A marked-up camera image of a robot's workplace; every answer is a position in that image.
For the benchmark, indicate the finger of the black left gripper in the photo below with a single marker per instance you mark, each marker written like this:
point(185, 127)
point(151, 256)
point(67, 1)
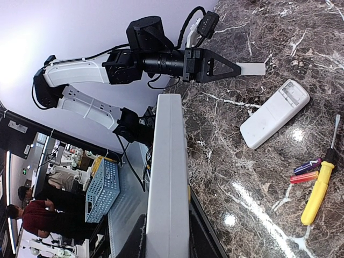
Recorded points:
point(219, 68)

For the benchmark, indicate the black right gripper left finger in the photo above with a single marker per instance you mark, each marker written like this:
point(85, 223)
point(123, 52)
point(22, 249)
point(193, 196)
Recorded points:
point(135, 246)

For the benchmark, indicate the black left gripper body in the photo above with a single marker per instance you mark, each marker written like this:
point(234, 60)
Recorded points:
point(195, 65)

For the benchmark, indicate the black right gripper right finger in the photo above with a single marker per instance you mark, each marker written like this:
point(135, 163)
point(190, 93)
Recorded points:
point(204, 241)

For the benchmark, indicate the white remote battery cover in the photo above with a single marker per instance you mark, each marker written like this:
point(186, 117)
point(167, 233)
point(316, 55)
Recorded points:
point(252, 69)

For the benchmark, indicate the white remote control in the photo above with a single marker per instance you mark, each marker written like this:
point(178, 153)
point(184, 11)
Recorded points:
point(168, 228)

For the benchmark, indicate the grey remote control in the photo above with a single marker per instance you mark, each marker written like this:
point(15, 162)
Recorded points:
point(281, 107)

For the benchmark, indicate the yellow handle screwdriver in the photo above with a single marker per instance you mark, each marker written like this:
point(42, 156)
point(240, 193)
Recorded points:
point(321, 185)

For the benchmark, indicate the blue purple battery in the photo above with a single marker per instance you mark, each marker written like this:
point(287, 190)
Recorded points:
point(307, 166)

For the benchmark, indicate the red battery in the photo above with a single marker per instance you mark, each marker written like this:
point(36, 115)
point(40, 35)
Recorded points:
point(304, 177)

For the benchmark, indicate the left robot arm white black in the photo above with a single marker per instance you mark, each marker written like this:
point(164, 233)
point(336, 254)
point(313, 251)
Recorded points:
point(148, 51)

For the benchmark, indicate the perforated metal box background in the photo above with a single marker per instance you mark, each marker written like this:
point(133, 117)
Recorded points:
point(103, 190)

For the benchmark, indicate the person in black shirt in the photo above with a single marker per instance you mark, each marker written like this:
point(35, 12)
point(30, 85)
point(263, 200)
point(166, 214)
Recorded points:
point(63, 200)

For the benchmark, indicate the person in red shirt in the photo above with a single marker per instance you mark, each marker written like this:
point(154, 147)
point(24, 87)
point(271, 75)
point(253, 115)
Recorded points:
point(39, 218)

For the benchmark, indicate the white slotted cable duct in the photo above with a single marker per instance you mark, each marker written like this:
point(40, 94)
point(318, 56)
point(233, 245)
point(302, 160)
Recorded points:
point(114, 234)

